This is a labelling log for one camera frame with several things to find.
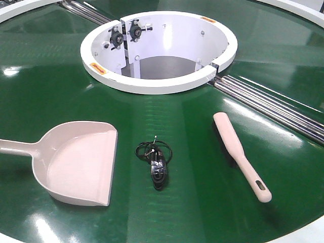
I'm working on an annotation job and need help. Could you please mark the black cable bundle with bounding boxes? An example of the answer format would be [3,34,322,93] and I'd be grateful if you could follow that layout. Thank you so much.
[135,136,173,192]

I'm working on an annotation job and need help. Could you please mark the pink hand broom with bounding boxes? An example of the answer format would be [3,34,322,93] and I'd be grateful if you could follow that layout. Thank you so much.
[213,112,272,203]

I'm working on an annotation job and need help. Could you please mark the pink plastic dustpan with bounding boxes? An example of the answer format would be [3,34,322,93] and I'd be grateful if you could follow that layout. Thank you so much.
[1,121,118,206]

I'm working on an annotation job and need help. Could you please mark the green conveyor belt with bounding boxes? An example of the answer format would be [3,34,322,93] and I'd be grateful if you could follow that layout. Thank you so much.
[1,4,323,242]

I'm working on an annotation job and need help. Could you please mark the orange arrow sticker front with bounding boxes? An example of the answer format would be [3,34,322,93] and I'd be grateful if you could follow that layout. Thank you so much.
[90,62,107,75]

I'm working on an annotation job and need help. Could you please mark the orange arrow sticker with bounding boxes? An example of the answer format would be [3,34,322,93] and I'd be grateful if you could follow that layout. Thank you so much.
[200,16,216,23]
[90,62,107,75]

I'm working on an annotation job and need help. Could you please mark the orange arrow sticker back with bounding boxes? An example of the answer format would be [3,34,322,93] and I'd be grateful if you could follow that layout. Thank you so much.
[200,16,216,23]

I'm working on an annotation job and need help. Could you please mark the left steel roller set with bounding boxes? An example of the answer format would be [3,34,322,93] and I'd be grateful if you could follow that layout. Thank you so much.
[58,1,112,25]

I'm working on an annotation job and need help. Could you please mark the white outer rim right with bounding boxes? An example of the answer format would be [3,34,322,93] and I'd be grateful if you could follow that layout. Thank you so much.
[259,0,323,28]

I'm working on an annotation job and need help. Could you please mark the white rim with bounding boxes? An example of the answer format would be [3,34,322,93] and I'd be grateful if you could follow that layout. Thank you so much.
[259,0,323,28]
[0,0,58,23]

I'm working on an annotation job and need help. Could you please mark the white outer rim left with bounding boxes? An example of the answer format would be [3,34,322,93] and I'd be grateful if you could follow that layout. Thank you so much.
[0,0,58,23]

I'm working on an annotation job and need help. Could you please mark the white central ring housing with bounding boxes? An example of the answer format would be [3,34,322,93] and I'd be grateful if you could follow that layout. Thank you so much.
[80,11,238,95]

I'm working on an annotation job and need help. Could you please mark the right black bearing mount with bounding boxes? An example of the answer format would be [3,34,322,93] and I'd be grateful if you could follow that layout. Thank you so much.
[128,19,153,42]

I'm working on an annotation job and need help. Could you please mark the black bearing mount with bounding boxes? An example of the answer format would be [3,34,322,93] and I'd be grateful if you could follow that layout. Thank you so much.
[109,26,124,50]
[128,19,153,42]

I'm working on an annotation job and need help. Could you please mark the left black bearing mount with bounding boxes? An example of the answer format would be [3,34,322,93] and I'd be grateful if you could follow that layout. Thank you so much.
[109,26,124,50]

